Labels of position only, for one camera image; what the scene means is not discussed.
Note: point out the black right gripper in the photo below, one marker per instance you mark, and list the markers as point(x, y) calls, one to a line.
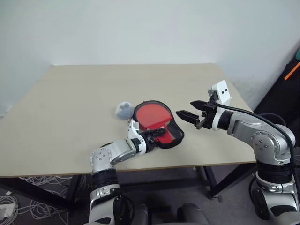
point(208, 112)

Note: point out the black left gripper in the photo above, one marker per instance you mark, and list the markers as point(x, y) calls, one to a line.
point(151, 143)

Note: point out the red table tennis paddle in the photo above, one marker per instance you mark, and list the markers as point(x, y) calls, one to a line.
point(150, 114)
point(174, 131)

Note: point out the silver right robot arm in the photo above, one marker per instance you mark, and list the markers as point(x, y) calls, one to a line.
point(248, 129)

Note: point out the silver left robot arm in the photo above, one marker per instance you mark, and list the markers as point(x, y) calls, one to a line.
point(120, 150)

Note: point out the grey fuzzy plush ball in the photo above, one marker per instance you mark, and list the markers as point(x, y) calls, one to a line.
point(124, 110)

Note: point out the dark grey rounded shape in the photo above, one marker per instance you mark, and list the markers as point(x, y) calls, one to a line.
point(141, 215)
point(192, 214)

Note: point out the black bag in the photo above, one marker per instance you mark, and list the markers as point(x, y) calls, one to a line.
point(281, 93)

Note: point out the teal object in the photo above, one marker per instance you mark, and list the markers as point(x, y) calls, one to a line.
point(298, 54)

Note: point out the white power strip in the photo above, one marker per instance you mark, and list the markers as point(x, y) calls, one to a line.
point(6, 209)

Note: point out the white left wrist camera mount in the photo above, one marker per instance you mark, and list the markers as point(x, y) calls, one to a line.
point(133, 128)

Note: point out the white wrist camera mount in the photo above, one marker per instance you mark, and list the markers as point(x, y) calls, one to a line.
point(133, 128)
point(222, 91)

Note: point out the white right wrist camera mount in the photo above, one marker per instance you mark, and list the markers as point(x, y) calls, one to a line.
point(222, 91)

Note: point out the black metal table frame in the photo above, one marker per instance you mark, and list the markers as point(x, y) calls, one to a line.
point(213, 179)

